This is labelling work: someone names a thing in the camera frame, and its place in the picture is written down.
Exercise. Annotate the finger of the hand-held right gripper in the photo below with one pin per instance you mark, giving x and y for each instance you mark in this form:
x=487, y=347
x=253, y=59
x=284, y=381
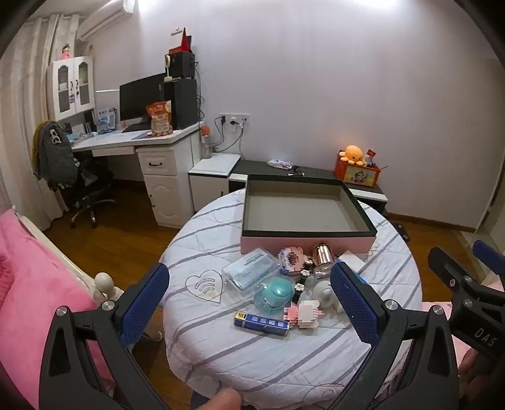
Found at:
x=491, y=258
x=473, y=307

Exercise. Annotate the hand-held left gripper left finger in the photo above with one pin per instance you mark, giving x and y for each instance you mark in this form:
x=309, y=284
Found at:
x=146, y=300

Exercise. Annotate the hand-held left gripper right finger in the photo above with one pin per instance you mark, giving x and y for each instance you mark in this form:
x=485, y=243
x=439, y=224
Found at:
x=355, y=305

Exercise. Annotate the white animal figurine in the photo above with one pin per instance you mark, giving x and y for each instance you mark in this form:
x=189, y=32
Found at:
x=325, y=295

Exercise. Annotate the pink and white block toy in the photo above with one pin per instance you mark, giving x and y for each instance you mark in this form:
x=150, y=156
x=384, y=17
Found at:
x=305, y=313

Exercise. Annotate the glass jar rose gold lid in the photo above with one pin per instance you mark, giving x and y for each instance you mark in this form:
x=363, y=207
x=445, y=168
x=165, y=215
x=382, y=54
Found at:
x=322, y=256

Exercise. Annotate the teal round case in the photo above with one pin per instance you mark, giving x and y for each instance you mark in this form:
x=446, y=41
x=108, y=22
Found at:
x=274, y=293

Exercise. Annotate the blue and yellow rectangular box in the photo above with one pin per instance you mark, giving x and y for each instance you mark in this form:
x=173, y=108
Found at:
x=260, y=323

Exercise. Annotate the pink box with black rim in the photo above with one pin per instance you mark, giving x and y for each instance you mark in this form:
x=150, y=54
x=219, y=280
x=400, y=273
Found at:
x=300, y=213

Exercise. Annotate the clear dental flosser box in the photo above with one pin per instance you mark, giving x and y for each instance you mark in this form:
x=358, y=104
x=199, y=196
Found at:
x=250, y=270

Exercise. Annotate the person's right hand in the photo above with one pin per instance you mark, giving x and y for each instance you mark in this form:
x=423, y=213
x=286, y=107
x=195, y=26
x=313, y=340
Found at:
x=466, y=368

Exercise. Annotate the person's left hand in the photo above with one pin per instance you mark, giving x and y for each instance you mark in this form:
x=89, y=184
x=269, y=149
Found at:
x=219, y=400

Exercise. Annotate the small white box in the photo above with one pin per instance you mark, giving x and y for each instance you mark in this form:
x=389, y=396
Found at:
x=351, y=261

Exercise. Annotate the black hair claw clip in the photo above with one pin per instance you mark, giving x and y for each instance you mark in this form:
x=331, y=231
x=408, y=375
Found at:
x=302, y=282

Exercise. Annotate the clear acrylic heart sign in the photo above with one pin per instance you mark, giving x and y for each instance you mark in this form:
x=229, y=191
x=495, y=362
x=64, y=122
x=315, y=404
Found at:
x=205, y=286

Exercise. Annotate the pink colourful block toy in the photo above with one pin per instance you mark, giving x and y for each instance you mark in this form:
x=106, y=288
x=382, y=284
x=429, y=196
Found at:
x=294, y=260

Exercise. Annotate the pink blanket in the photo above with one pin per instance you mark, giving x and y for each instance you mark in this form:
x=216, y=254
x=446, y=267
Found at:
x=35, y=284

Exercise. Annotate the black office chair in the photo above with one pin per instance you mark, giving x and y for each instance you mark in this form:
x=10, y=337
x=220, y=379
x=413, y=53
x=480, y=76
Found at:
x=88, y=185

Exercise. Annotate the orange storage box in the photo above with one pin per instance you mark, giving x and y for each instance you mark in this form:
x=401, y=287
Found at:
x=357, y=173

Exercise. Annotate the white desk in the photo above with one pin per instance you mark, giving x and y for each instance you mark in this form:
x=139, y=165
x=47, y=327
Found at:
x=161, y=165

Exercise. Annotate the white side table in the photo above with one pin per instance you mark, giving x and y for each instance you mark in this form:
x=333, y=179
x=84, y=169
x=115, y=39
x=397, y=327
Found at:
x=211, y=173

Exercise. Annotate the small red figure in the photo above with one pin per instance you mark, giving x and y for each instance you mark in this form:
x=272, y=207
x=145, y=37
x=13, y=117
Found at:
x=369, y=157

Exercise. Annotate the orange octopus plush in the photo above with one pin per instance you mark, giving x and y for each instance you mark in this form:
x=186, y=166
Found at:
x=352, y=153

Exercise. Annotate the crumpled light cloth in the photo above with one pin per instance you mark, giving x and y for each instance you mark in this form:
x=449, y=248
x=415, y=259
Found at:
x=280, y=163

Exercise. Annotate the bottle with orange cap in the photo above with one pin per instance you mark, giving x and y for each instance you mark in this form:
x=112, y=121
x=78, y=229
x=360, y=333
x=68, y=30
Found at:
x=205, y=144

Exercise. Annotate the black low bench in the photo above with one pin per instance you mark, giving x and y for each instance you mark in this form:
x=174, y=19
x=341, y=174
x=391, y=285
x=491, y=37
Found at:
x=256, y=169

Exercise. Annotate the grey jacket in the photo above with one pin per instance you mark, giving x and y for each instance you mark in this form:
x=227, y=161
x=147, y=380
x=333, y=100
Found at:
x=55, y=151

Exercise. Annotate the orange snack bag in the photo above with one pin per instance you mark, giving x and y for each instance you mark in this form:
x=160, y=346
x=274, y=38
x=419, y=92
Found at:
x=159, y=118

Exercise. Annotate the blue and white box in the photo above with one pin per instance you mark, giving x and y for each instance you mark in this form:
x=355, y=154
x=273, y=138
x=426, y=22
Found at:
x=105, y=120

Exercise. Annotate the black speaker stack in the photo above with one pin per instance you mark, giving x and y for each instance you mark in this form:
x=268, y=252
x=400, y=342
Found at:
x=180, y=103

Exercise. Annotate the black monitor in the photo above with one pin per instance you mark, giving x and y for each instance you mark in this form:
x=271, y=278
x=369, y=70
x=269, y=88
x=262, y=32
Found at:
x=138, y=96

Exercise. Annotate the white curtain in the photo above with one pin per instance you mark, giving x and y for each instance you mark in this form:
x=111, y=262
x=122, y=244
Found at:
x=19, y=118

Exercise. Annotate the white glass door cabinet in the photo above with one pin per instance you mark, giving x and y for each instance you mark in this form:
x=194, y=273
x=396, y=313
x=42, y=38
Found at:
x=71, y=88

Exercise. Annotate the small white desk fan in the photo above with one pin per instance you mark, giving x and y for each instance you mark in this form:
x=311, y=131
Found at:
x=168, y=65

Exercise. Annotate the small doll figure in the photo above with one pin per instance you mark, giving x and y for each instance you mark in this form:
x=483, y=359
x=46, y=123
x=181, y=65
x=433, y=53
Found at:
x=66, y=51

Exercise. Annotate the white air conditioner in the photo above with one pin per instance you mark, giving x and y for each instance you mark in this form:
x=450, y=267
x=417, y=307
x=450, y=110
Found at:
x=104, y=17

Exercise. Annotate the white bed frame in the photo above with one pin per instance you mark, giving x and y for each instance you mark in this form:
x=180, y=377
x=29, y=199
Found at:
x=103, y=282

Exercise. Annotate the white wall socket strip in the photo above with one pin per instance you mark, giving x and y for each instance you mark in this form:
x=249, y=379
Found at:
x=234, y=119

